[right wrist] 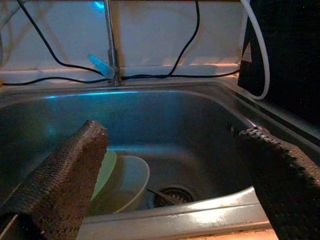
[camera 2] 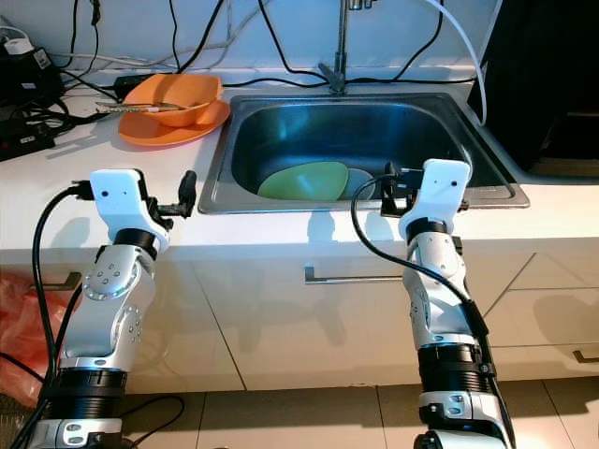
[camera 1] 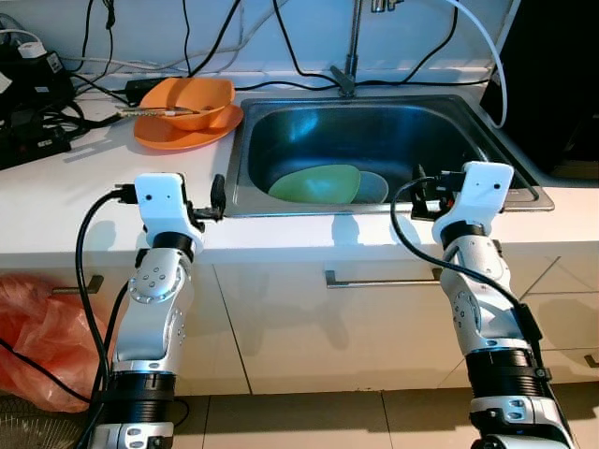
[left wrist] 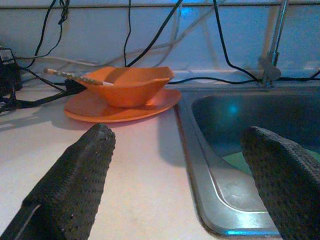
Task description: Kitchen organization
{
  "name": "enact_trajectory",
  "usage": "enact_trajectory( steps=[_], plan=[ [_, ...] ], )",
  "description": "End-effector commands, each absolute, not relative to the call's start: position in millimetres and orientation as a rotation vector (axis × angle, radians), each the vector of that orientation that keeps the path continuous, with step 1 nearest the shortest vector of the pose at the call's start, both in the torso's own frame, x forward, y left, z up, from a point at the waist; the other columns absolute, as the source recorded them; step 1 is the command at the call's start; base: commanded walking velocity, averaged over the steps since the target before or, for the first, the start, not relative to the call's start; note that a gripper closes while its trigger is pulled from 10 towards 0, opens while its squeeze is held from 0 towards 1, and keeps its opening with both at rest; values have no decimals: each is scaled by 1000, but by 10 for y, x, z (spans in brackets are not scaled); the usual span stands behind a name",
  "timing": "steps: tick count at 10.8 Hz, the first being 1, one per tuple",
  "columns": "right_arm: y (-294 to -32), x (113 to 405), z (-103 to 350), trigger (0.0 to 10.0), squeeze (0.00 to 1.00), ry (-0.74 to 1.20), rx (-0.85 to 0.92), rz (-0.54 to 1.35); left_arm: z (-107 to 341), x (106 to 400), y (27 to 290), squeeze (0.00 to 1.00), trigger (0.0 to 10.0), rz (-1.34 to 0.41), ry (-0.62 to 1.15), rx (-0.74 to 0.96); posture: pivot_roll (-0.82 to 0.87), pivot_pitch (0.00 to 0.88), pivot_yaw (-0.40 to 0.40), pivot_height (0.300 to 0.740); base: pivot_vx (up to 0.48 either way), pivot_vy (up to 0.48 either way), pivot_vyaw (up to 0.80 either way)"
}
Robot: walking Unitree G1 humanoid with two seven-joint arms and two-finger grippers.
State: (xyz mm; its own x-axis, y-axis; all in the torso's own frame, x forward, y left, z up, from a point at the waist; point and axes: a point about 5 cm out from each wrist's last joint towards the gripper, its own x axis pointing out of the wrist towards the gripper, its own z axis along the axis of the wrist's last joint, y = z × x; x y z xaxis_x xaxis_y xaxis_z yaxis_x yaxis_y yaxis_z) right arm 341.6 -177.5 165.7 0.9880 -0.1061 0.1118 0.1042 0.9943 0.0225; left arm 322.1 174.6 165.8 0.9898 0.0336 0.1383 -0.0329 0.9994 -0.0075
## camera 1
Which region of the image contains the translucent grey bowl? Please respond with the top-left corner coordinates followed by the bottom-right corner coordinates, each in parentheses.
top-left (354, 171), bottom-right (390, 205)

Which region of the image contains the green plate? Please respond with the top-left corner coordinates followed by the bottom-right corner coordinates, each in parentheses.
top-left (269, 164), bottom-right (363, 205)

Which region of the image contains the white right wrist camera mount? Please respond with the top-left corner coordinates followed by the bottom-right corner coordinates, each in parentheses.
top-left (438, 162), bottom-right (515, 235)

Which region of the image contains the white plug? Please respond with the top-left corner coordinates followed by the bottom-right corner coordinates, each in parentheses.
top-left (17, 39), bottom-right (48, 59)

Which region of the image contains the long black cable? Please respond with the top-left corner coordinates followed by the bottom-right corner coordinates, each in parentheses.
top-left (232, 65), bottom-right (495, 93)

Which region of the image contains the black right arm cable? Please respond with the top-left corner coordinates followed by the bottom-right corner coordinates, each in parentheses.
top-left (389, 176), bottom-right (562, 441)

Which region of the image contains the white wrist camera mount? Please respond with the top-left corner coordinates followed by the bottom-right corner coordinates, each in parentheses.
top-left (134, 173), bottom-right (206, 250)
top-left (438, 162), bottom-right (515, 235)

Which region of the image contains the steel sink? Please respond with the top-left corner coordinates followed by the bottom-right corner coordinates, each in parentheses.
top-left (223, 94), bottom-right (553, 219)

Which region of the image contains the black power strip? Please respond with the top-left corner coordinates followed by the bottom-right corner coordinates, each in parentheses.
top-left (0, 120), bottom-right (76, 171)

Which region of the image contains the steel faucet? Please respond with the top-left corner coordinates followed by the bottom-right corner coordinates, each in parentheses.
top-left (330, 0), bottom-right (394, 98)

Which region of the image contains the metal fork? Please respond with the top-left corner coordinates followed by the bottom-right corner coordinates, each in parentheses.
top-left (140, 104), bottom-right (203, 118)

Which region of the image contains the orange plate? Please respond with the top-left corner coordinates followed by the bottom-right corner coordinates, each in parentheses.
top-left (133, 103), bottom-right (244, 152)

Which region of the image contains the white hose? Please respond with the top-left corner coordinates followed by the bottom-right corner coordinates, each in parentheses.
top-left (438, 0), bottom-right (511, 129)

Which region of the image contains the orange bowl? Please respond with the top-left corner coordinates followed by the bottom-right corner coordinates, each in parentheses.
top-left (140, 77), bottom-right (237, 132)

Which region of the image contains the black power brick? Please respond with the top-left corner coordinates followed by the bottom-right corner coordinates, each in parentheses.
top-left (124, 79), bottom-right (165, 104)

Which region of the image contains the orange plastic bag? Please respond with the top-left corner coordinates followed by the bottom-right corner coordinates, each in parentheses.
top-left (0, 274), bottom-right (102, 413)

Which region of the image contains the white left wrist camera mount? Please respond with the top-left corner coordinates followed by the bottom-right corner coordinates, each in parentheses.
top-left (134, 173), bottom-right (206, 250)

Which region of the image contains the black power cable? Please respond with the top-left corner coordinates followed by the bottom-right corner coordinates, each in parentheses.
top-left (358, 0), bottom-right (461, 90)
top-left (179, 0), bottom-right (192, 74)
top-left (270, 0), bottom-right (336, 88)
top-left (189, 0), bottom-right (242, 78)

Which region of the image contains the black charger box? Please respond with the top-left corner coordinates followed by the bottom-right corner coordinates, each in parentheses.
top-left (0, 26), bottom-right (78, 123)

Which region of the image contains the white kitchen cabinet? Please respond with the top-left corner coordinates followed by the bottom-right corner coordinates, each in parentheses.
top-left (0, 251), bottom-right (599, 398)

